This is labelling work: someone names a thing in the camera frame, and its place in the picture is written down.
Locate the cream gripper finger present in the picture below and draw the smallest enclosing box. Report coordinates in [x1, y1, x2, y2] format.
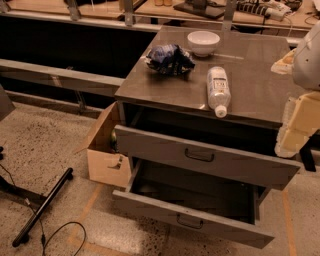
[275, 91, 320, 158]
[271, 49, 296, 75]

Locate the grey top drawer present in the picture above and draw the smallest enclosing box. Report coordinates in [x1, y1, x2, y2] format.
[115, 125, 302, 190]

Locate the grey drawer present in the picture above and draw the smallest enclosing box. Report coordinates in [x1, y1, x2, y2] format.
[115, 125, 302, 190]
[113, 160, 274, 248]

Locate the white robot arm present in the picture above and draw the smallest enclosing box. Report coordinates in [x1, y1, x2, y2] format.
[271, 22, 320, 158]

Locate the grey metal drawer cabinet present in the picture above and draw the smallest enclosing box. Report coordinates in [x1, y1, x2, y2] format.
[116, 33, 302, 158]

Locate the grey bottom drawer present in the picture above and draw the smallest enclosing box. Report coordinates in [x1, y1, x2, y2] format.
[113, 160, 274, 248]

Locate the white power strip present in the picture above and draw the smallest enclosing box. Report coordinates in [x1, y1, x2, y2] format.
[236, 0, 291, 21]

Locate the clear plastic water bottle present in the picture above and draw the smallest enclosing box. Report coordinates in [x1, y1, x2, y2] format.
[207, 66, 231, 118]

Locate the white ceramic bowl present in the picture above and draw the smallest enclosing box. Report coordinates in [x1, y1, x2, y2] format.
[187, 31, 220, 57]

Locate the black monitor base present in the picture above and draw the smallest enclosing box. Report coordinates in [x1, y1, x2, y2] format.
[173, 0, 226, 19]

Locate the crumpled blue chip bag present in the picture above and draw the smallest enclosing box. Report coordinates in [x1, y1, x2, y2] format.
[145, 44, 195, 76]

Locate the green item in box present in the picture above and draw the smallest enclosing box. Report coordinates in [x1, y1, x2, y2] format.
[110, 129, 118, 152]

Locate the brown cardboard box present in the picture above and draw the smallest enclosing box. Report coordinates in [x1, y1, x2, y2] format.
[74, 103, 131, 188]

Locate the black stand leg bar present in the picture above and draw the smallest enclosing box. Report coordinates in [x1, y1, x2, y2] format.
[12, 168, 73, 248]

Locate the grey metal frame rail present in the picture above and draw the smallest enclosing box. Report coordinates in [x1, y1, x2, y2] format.
[0, 59, 124, 97]

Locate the black floor cable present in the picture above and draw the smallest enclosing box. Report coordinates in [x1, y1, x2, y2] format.
[0, 163, 87, 256]

